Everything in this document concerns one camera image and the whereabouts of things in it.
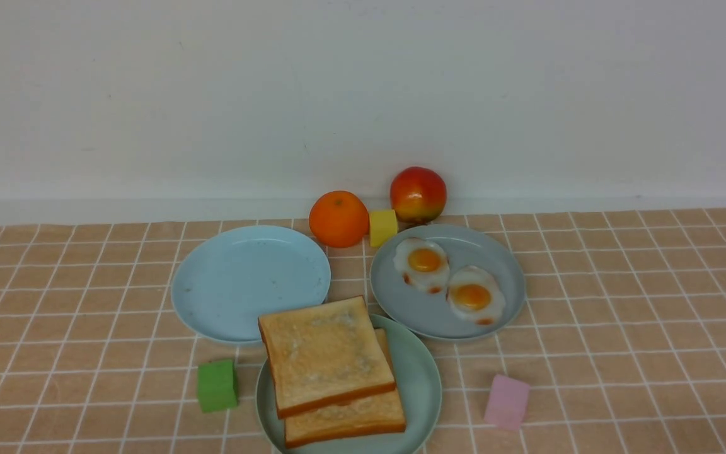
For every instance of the fried egg right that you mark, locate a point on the fried egg right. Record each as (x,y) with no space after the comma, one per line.
(474,296)

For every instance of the light blue bread plate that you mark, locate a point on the light blue bread plate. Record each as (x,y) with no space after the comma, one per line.
(226,283)

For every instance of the fried egg back left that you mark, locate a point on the fried egg back left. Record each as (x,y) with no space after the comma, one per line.
(422,264)

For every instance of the mint green front plate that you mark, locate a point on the mint green front plate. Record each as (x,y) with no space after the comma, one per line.
(419,383)

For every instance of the fried egg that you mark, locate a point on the fried egg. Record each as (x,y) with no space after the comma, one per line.
(474,296)
(422,264)

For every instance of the yellow cube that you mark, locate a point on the yellow cube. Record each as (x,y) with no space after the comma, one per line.
(383,224)

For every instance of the grey-blue egg plate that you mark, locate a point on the grey-blue egg plate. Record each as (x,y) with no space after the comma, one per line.
(429,314)

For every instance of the green cube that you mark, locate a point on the green cube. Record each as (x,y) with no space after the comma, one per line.
(217,386)

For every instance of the orange fruit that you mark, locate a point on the orange fruit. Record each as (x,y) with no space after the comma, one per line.
(339,219)

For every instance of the pink cube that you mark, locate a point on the pink cube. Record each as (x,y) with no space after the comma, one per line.
(507,403)

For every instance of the red yellow apple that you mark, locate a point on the red yellow apple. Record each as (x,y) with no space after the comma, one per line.
(418,195)

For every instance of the toast slice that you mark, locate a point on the toast slice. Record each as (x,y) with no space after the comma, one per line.
(378,414)
(321,355)

